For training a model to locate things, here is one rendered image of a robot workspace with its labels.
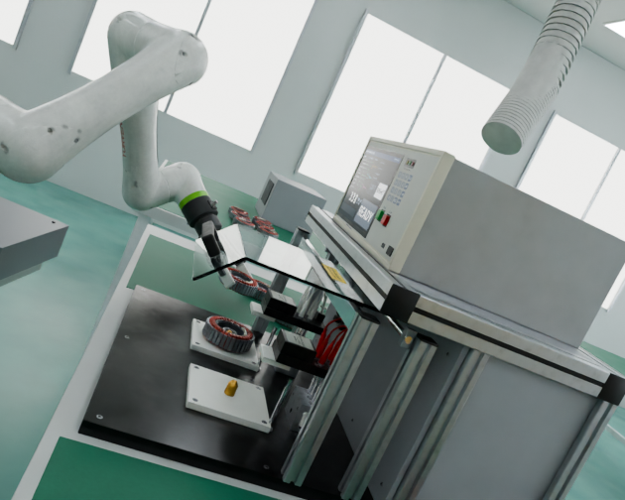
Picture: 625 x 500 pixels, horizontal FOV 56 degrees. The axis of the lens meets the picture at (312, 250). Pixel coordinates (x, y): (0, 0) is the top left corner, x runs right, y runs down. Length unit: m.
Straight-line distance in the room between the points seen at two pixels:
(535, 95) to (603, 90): 4.60
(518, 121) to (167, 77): 1.37
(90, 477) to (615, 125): 6.65
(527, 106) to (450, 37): 3.88
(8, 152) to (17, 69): 4.72
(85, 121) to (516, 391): 0.93
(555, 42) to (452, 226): 1.65
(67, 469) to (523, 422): 0.67
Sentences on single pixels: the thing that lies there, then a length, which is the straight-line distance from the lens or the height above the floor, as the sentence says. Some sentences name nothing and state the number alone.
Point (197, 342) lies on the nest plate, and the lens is 1.26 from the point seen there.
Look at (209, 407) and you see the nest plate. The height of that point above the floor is 0.78.
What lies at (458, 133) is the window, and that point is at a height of 2.00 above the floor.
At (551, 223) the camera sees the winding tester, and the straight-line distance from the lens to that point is 1.05.
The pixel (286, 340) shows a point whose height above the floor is 0.92.
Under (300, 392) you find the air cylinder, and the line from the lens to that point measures 1.13.
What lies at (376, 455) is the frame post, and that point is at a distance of 0.97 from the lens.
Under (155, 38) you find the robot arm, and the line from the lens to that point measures 1.44.
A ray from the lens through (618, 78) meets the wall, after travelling 7.07.
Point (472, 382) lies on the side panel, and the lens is 0.94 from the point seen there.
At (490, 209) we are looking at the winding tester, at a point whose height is 1.27.
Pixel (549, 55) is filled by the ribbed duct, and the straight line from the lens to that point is 2.51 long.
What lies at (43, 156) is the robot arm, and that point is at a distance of 1.22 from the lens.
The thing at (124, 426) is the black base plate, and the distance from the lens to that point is 0.92.
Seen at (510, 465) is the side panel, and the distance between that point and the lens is 1.06.
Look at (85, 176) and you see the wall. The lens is 5.85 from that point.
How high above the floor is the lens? 1.24
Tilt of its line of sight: 9 degrees down
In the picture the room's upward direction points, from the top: 25 degrees clockwise
